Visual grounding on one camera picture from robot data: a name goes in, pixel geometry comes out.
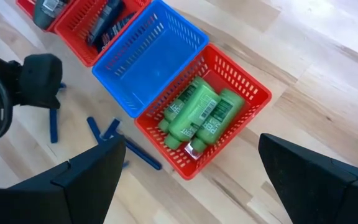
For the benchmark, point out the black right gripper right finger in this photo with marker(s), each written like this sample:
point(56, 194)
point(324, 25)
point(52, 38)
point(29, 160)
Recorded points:
point(319, 193)

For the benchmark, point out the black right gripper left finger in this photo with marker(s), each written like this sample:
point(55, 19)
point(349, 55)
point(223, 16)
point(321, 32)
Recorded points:
point(73, 193)

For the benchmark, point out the blue toothbrush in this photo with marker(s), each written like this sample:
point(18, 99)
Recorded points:
point(112, 127)
point(53, 127)
point(92, 126)
point(145, 157)

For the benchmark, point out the gray toiletry tube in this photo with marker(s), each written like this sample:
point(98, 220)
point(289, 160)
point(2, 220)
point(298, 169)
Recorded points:
point(47, 14)

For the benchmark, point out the black toiletry tube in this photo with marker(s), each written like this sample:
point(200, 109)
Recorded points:
point(104, 21)
point(120, 29)

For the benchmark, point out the green toiletry bottle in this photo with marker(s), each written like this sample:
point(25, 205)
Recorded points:
point(221, 119)
point(191, 118)
point(179, 105)

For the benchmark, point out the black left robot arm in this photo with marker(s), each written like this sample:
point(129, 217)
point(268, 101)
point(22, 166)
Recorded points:
point(2, 67)

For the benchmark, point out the red plastic basket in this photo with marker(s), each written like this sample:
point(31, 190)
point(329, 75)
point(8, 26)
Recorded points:
point(228, 77)
point(73, 37)
point(26, 7)

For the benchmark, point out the blue plastic basket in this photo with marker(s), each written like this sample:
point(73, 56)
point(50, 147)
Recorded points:
point(154, 59)

